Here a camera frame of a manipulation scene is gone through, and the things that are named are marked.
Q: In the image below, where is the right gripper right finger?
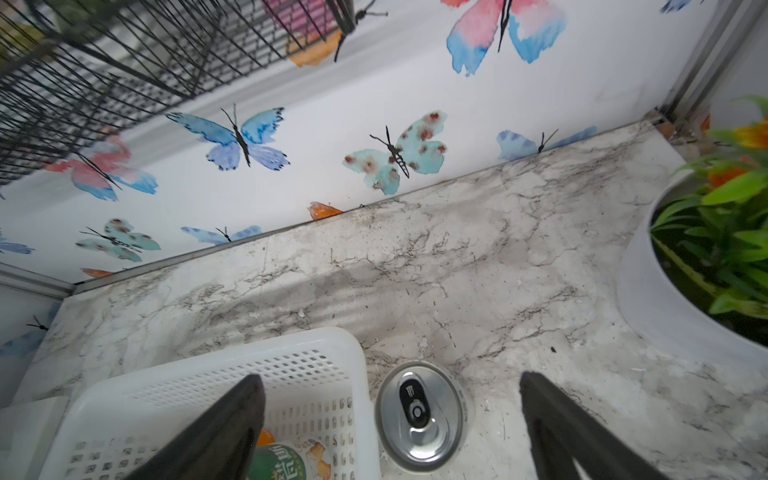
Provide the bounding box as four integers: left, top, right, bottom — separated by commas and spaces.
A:
519, 371, 666, 479

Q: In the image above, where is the green gold beer can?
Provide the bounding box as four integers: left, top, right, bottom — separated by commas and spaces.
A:
246, 428, 333, 480

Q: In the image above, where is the white plastic perforated basket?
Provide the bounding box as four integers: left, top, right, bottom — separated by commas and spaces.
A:
40, 327, 381, 479

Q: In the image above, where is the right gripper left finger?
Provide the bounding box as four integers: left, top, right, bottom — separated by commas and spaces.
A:
126, 374, 266, 480

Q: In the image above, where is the white potted flower plant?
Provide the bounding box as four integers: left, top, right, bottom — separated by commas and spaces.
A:
617, 95, 767, 371

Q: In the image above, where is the black wire wall basket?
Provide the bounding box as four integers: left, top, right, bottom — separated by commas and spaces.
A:
1, 0, 360, 185

